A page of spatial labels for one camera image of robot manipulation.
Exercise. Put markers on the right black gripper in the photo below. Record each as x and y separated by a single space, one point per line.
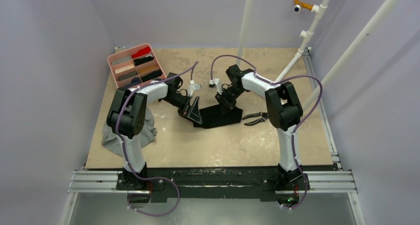
225 100

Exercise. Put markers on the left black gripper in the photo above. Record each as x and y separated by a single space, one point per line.
190 112

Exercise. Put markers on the black underwear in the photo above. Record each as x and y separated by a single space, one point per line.
212 118

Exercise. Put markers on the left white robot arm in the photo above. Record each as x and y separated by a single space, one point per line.
127 114

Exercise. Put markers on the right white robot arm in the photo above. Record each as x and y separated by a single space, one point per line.
283 107

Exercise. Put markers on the grey striped underwear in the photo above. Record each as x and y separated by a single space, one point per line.
111 142

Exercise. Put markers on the black rolled garment lower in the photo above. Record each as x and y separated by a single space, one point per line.
152 75

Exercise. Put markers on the black rolled garment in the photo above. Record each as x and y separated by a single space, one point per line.
140 61
152 75

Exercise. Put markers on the navy rolled garment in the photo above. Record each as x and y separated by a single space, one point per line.
133 83

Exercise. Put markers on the pink divided organizer tray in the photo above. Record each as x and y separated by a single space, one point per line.
138 65

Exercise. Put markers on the black rolled garment upper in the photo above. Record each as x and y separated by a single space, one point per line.
140 61

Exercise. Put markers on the red rolled garment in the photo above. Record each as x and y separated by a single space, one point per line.
141 52

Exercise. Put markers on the dark grey rolled garment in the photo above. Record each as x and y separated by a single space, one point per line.
127 75

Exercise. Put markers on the beige rolled garment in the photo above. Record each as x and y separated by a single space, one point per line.
124 69

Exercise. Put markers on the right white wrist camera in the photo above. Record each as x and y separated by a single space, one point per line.
216 84

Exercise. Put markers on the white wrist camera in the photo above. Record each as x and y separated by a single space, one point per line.
216 84
192 87

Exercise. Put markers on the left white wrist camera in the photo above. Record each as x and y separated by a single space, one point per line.
192 87

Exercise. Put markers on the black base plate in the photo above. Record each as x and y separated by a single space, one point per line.
266 183

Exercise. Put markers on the white pvc pipe frame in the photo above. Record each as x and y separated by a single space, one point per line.
318 11

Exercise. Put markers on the orange mounted camera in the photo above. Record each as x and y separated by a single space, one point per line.
299 5

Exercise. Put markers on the aluminium rail frame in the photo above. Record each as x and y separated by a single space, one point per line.
322 179

